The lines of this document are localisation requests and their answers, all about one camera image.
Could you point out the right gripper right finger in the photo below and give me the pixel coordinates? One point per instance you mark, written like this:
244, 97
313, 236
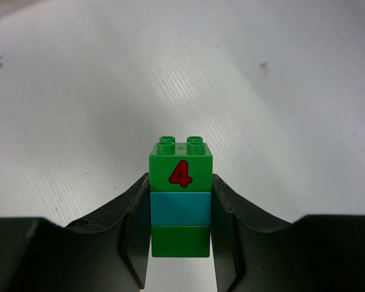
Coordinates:
257, 251

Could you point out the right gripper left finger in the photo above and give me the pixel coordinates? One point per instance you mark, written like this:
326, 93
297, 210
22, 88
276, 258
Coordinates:
105, 250

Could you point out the red green blue lego stack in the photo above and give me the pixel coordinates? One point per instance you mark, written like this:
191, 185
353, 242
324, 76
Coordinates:
180, 177

